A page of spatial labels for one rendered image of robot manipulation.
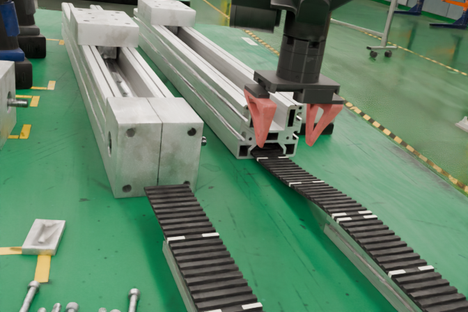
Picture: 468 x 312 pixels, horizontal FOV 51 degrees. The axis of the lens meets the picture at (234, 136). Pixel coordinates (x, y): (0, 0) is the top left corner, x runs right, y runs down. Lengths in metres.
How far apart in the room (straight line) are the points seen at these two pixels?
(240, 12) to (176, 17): 0.62
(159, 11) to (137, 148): 0.69
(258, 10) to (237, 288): 0.35
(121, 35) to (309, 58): 0.43
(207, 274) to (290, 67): 0.31
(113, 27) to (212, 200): 0.45
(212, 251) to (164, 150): 0.17
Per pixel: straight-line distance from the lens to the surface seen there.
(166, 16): 1.23
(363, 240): 0.52
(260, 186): 0.66
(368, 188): 0.72
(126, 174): 0.58
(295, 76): 0.64
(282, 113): 0.75
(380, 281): 0.52
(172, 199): 0.53
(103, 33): 0.95
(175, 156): 0.59
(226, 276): 0.43
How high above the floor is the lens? 1.08
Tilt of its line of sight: 22 degrees down
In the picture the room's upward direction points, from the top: 8 degrees clockwise
